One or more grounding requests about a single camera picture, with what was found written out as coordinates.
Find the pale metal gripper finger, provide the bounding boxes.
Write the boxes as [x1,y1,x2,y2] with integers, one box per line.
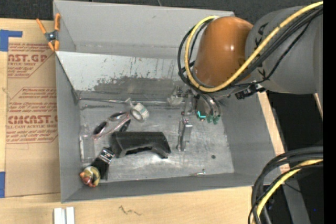
[178,117,185,152]
[183,118,194,151]

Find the clear crumpled plastic piece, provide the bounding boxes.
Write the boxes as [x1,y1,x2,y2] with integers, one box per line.
[167,86,185,106]

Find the black arched block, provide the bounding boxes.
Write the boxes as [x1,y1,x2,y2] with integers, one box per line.
[111,131,172,159]

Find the white tape roll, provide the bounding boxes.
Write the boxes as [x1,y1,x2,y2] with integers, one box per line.
[124,97,150,123]

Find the black pouch with shiny clip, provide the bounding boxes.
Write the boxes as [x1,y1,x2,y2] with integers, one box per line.
[90,147,116,181]

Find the grey metal bin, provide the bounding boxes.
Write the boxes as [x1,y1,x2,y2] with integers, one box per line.
[52,0,287,204]

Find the orange and yellow toy animal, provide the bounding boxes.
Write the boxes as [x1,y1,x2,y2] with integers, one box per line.
[79,165,101,188]

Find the brown cardboard board red print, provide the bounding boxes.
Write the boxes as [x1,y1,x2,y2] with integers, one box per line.
[0,17,61,198]

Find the black cylinder on white bracket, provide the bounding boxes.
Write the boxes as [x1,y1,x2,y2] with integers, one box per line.
[235,83,266,100]

